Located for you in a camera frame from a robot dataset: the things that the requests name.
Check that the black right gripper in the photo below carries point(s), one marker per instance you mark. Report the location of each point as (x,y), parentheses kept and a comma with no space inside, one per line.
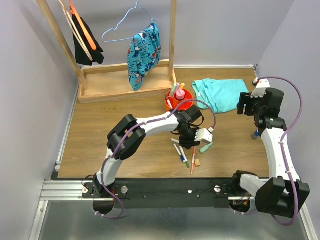
(245,98)

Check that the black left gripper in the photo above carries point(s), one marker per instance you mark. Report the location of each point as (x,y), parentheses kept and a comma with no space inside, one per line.
(189,144)

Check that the white marker red cap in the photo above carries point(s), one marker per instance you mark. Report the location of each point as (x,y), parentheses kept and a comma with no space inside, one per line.
(175,141)

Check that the yellow pink highlighter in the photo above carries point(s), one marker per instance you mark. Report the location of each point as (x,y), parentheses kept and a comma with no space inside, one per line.
(182,86)

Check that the green grey highlighter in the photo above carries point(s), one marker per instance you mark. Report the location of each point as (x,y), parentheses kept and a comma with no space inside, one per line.
(173,89)

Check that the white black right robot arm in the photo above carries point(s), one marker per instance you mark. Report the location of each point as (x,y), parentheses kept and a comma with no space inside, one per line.
(284,193)

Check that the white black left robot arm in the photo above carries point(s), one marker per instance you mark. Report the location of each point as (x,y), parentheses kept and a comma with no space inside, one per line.
(126,137)

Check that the orange pen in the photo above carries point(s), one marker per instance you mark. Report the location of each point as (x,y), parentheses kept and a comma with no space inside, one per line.
(193,160)

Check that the small green bottle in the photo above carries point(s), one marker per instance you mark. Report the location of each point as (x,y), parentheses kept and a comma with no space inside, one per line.
(206,148)

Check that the teal folded t-shirt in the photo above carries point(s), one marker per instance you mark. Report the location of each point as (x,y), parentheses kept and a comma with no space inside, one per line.
(221,95)

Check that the white marker green cap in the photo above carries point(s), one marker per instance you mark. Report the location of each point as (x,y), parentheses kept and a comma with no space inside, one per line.
(185,160)

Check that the small tan eraser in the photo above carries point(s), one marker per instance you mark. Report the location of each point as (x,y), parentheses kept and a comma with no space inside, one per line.
(197,162)

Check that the blue capped grey bottle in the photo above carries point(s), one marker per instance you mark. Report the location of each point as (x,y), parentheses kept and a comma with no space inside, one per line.
(256,134)

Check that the blue patterned hanging shirt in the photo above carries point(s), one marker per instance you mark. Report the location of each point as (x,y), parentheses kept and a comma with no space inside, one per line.
(143,55)

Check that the wooden clothes rack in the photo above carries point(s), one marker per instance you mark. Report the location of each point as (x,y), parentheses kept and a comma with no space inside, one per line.
(109,82)

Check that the orange plastic hanger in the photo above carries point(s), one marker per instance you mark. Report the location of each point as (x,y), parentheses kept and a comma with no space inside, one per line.
(84,29)

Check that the light wooden hanger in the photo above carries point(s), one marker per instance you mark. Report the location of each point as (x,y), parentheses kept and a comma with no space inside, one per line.
(75,31)

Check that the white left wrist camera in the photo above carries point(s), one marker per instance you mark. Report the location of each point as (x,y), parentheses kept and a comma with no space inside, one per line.
(203,135)

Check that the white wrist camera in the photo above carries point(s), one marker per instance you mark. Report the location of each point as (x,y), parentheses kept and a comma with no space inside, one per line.
(203,135)
(260,87)

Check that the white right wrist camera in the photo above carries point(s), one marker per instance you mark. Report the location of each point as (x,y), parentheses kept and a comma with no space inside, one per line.
(260,87)

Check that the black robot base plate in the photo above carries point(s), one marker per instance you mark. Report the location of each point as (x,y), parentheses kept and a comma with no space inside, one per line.
(168,193)

